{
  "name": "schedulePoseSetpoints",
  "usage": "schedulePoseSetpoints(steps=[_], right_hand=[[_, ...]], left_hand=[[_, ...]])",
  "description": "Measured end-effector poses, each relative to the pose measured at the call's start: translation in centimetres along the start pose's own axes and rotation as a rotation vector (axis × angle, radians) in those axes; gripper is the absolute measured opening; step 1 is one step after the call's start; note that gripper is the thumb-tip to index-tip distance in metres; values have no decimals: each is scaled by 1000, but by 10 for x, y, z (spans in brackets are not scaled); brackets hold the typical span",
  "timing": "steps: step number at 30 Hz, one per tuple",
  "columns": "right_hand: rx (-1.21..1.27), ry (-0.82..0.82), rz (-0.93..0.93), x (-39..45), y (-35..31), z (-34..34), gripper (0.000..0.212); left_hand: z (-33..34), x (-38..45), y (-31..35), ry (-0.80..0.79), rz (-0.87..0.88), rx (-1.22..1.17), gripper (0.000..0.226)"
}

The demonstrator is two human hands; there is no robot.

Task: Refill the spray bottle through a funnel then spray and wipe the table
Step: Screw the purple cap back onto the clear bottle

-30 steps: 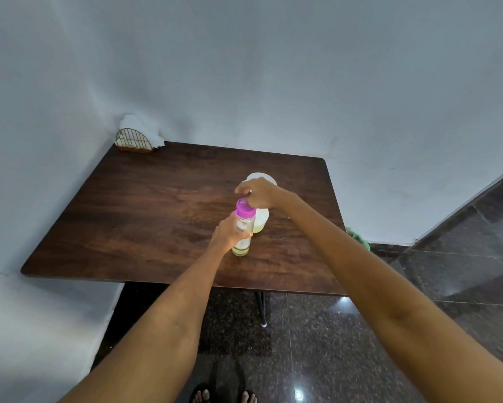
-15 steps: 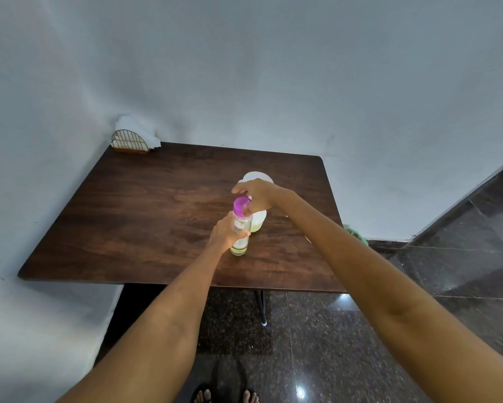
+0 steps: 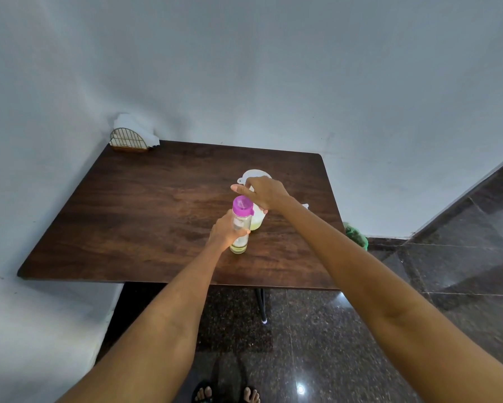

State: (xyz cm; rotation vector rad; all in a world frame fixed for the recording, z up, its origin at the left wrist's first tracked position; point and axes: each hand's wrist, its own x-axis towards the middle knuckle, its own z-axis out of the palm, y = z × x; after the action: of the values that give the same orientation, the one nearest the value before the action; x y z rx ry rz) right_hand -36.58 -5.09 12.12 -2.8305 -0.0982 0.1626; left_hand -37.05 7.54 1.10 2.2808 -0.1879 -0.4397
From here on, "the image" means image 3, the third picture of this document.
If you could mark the person's left hand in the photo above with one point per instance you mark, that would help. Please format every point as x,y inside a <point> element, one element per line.
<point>221,232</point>

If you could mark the white paper napkins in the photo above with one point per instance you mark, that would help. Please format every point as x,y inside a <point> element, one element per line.
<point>136,123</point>

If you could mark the person's right forearm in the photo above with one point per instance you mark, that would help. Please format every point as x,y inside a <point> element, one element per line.
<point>381,297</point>

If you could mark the person's foot in sandal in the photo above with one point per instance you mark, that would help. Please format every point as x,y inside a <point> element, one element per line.
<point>203,394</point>
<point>250,395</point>

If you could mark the person's left foot in sandal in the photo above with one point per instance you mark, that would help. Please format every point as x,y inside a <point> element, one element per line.
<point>203,394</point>

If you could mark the person's right foot in sandal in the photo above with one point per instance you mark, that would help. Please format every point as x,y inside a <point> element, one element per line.
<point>250,395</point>

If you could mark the clear bottle with purple lid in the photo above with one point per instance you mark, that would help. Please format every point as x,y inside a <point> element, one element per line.
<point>241,222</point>

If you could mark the person's left forearm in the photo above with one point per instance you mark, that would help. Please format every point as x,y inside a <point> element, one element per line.
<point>163,331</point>

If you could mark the person's right thumb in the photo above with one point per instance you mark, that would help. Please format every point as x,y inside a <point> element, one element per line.
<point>241,189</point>

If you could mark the black metal table leg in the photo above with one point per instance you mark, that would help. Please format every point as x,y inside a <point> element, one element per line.
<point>260,304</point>

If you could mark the green plastic bag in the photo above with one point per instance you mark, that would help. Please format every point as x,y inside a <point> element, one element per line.
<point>356,237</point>

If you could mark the person's right hand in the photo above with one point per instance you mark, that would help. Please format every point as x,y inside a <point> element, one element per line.
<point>268,191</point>

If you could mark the person's left thumb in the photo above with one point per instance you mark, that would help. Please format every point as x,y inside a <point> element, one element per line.
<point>241,233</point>

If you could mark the white plastic jug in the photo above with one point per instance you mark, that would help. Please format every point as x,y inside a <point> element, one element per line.
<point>256,220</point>

